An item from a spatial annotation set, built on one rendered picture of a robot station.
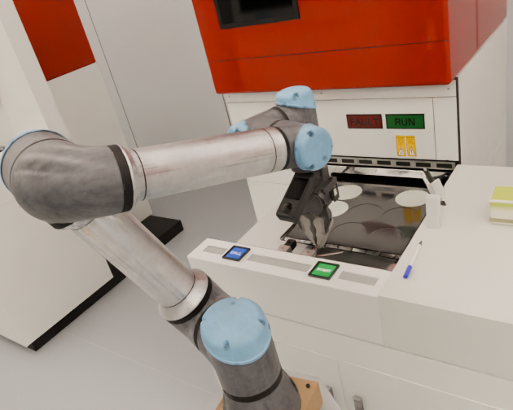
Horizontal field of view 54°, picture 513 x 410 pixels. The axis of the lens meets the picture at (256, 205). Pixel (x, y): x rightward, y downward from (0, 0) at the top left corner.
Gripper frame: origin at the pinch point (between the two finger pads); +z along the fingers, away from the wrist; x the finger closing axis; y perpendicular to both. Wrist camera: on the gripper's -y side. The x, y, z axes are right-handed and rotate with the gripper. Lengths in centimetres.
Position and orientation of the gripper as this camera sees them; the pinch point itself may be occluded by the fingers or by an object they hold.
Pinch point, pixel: (317, 244)
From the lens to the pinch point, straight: 113.7
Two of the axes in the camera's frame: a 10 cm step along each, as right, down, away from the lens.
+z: 2.2, 8.6, 4.6
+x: -8.1, -1.0, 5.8
